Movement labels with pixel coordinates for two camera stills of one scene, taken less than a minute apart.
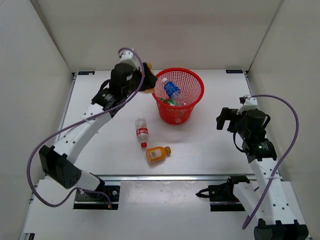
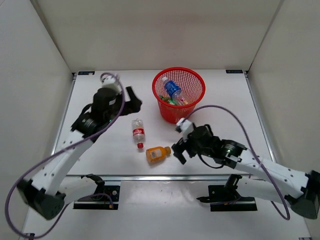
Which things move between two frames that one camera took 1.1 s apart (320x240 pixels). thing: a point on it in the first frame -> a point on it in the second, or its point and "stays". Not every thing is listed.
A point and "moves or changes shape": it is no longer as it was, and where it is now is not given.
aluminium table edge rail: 165,177 stays
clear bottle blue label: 176,96 stays
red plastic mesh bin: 189,82 stays
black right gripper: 227,114 -> 181,145
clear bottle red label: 142,131 moves or changes shape
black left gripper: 149,79 -> 132,106
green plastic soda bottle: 169,102 stays
